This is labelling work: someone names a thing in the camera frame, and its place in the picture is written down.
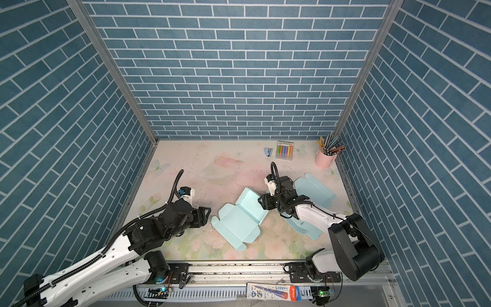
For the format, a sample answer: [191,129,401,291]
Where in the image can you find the metal base rail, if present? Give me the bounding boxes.
[133,260,396,287]

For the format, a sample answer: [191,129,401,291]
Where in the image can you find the white red blue package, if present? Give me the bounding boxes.
[245,283,313,302]

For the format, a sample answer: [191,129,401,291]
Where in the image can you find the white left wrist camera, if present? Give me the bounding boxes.
[178,187,195,204]

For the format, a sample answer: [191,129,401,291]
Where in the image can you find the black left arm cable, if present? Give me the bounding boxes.
[11,169,185,307]

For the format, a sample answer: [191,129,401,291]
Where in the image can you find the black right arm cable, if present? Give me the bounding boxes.
[270,161,384,269]

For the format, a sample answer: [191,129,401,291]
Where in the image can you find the light blue paper box sheet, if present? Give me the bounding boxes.
[211,188,269,251]

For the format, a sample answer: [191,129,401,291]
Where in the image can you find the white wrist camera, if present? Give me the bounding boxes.
[265,178,277,196]
[178,187,195,204]

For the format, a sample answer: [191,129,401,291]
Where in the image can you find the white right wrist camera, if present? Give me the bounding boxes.
[265,178,277,196]

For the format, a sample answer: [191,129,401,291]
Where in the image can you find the pack of coloured highlighters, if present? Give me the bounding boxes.
[276,141,294,161]

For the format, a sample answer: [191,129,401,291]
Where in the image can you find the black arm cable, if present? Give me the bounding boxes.
[270,161,384,269]
[11,169,185,307]

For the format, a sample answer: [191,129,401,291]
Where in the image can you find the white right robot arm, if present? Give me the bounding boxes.
[258,174,385,281]

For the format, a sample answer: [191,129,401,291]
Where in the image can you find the light blue flat box stack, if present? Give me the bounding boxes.
[286,173,337,240]

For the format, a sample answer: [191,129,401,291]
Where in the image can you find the pink metal pencil bucket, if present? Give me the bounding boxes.
[315,149,338,170]

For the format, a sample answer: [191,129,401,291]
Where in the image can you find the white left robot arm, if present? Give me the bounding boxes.
[16,198,211,306]

